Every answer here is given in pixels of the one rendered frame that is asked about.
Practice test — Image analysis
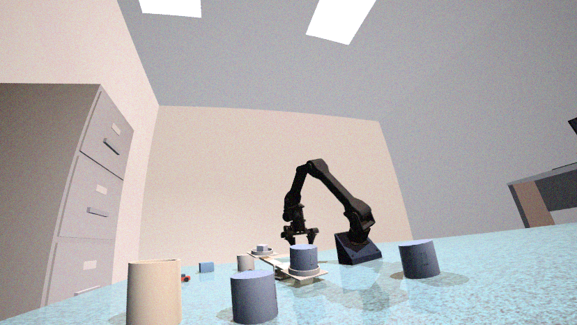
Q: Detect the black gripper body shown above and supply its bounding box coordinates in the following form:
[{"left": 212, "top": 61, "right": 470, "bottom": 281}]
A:
[{"left": 280, "top": 217, "right": 319, "bottom": 238}]

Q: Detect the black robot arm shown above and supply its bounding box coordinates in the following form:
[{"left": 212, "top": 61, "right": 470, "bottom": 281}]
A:
[{"left": 282, "top": 158, "right": 376, "bottom": 245}]

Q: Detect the pale pink cylinder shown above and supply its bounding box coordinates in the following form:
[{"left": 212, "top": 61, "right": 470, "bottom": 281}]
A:
[{"left": 237, "top": 254, "right": 255, "bottom": 272}]

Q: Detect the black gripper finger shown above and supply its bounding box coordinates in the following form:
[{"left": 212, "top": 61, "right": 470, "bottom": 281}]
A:
[
  {"left": 284, "top": 236, "right": 296, "bottom": 246},
  {"left": 306, "top": 234, "right": 317, "bottom": 245}
]

